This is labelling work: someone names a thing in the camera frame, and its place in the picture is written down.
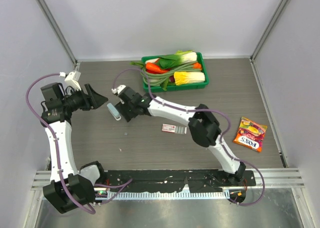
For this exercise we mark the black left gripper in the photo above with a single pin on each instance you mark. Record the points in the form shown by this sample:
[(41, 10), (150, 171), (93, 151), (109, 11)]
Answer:
[(96, 100)]

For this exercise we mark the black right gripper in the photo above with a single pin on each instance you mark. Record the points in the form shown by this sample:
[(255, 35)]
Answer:
[(122, 107)]

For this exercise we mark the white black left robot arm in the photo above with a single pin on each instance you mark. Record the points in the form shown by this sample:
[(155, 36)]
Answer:
[(69, 187)]

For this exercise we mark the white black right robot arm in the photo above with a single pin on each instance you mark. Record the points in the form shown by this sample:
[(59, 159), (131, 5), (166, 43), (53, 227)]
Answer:
[(203, 125)]

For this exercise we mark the green long beans toy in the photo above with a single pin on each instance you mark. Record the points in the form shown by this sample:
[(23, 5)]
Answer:
[(164, 80)]

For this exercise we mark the orange carrot toy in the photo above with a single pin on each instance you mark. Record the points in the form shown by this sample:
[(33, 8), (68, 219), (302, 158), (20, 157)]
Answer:
[(155, 69)]

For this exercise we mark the red white staple box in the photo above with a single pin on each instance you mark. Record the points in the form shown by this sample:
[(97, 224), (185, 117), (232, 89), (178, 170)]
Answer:
[(174, 129)]

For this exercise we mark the yellow napa cabbage toy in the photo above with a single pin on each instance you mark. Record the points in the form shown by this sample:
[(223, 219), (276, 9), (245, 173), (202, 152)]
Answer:
[(182, 78)]

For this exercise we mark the green bok choy toy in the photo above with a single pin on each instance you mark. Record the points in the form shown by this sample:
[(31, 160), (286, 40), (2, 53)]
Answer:
[(177, 59)]

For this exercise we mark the green plastic tray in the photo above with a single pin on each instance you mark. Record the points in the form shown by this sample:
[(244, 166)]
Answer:
[(201, 85)]

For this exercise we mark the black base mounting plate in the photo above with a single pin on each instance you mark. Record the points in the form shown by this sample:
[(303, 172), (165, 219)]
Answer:
[(170, 181)]

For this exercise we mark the Fox's candy bag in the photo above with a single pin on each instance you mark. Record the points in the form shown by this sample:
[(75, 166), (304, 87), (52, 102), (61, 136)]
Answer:
[(250, 134)]

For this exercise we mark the white cable duct rail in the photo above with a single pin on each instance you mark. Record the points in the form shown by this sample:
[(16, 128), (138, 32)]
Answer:
[(184, 195)]

